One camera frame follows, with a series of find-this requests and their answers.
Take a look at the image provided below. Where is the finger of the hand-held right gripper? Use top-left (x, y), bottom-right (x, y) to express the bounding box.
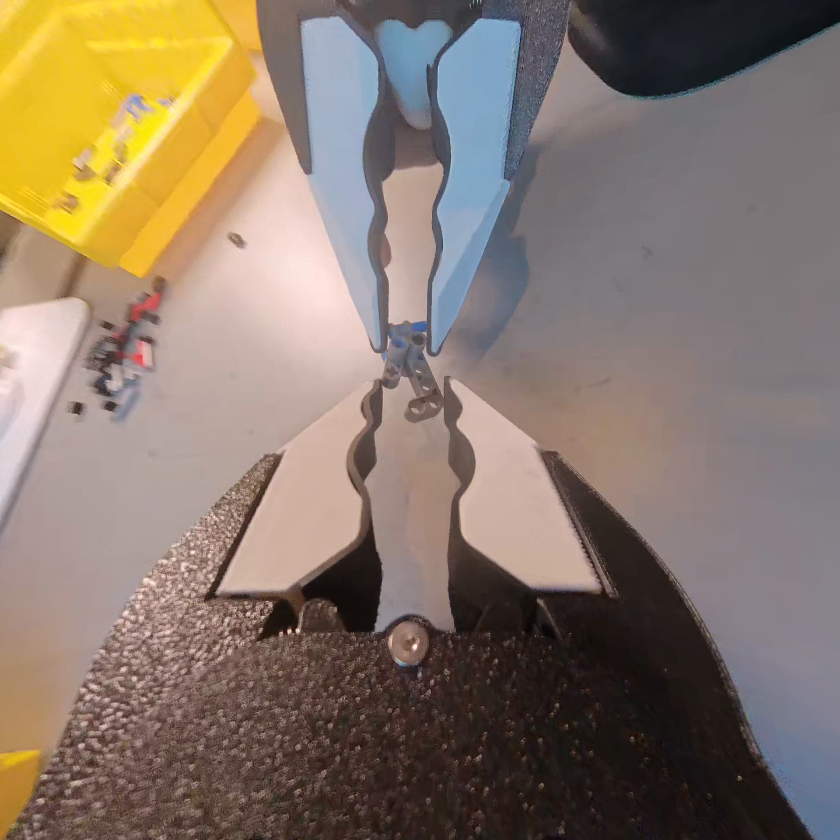
top-left (427, 16), bottom-right (525, 357)
top-left (299, 15), bottom-right (391, 354)

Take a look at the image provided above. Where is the heap of blue grey parts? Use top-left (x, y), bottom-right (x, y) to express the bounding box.
top-left (56, 92), bottom-right (178, 214)

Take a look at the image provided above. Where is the grey angled beam assembly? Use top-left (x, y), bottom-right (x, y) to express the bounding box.
top-left (382, 320), bottom-right (447, 422)

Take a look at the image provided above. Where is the person's right forearm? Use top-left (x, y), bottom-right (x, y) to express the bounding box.
top-left (567, 0), bottom-right (840, 99)

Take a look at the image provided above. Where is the pile of red black parts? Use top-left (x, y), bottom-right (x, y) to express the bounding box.
top-left (66, 276), bottom-right (168, 421)

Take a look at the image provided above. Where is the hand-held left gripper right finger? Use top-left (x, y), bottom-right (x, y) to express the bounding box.
top-left (443, 376), bottom-right (605, 599)

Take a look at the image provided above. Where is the yellow beam assembly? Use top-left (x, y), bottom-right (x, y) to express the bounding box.
top-left (0, 749), bottom-right (42, 834)

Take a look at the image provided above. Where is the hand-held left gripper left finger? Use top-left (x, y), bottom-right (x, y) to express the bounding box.
top-left (213, 378), bottom-right (385, 599)

